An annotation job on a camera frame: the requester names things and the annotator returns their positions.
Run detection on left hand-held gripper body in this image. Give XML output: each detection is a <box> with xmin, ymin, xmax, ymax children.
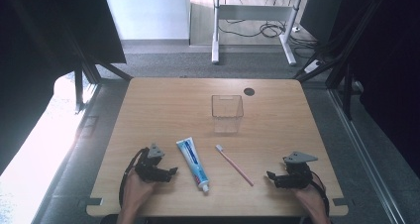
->
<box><xmin>134</xmin><ymin>143</ymin><xmax>173</xmax><ymax>184</ymax></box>

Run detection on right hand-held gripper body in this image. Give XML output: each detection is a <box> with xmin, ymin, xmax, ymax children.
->
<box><xmin>275</xmin><ymin>151</ymin><xmax>319</xmax><ymax>190</ymax></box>

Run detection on white and blue toothpaste tube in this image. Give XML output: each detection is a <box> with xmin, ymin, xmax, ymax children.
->
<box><xmin>175</xmin><ymin>137</ymin><xmax>211</xmax><ymax>194</ymax></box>

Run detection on pink toothbrush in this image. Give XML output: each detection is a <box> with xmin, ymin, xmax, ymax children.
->
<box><xmin>215</xmin><ymin>144</ymin><xmax>256</xmax><ymax>188</ymax></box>

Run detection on clear plastic container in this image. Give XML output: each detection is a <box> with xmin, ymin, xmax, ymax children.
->
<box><xmin>211</xmin><ymin>94</ymin><xmax>245</xmax><ymax>135</ymax></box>

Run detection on person's left hand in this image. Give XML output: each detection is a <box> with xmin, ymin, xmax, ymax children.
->
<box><xmin>122</xmin><ymin>168</ymin><xmax>157</xmax><ymax>215</ymax></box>

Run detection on person's right hand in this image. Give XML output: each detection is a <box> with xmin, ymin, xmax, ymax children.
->
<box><xmin>291</xmin><ymin>179</ymin><xmax>328</xmax><ymax>219</ymax></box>

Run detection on white power strip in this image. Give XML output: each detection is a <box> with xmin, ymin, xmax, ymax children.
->
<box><xmin>303</xmin><ymin>59</ymin><xmax>323</xmax><ymax>74</ymax></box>

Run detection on black curtain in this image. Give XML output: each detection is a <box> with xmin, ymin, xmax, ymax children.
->
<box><xmin>330</xmin><ymin>0</ymin><xmax>420</xmax><ymax>169</ymax></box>
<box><xmin>0</xmin><ymin>0</ymin><xmax>127</xmax><ymax>176</ymax></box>

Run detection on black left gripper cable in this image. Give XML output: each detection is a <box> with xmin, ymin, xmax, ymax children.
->
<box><xmin>118</xmin><ymin>147</ymin><xmax>151</xmax><ymax>209</ymax></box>

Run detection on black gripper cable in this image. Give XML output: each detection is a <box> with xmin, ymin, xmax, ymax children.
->
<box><xmin>309</xmin><ymin>169</ymin><xmax>332</xmax><ymax>217</ymax></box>
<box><xmin>118</xmin><ymin>147</ymin><xmax>151</xmax><ymax>209</ymax></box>

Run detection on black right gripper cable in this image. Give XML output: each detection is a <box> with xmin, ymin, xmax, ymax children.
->
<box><xmin>309</xmin><ymin>169</ymin><xmax>332</xmax><ymax>217</ymax></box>

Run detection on metal floor rail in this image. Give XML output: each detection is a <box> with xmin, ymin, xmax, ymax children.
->
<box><xmin>328</xmin><ymin>87</ymin><xmax>408</xmax><ymax>224</ymax></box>

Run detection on black metal frame strut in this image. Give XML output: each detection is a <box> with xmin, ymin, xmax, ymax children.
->
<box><xmin>62</xmin><ymin>25</ymin><xmax>134</xmax><ymax>114</ymax></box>
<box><xmin>292</xmin><ymin>0</ymin><xmax>394</xmax><ymax>121</ymax></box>

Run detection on black floor cables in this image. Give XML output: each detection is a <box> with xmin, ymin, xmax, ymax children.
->
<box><xmin>217</xmin><ymin>18</ymin><xmax>320</xmax><ymax>58</ymax></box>

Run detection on white metal desk frame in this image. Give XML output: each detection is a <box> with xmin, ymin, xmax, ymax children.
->
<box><xmin>211</xmin><ymin>0</ymin><xmax>303</xmax><ymax>66</ymax></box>

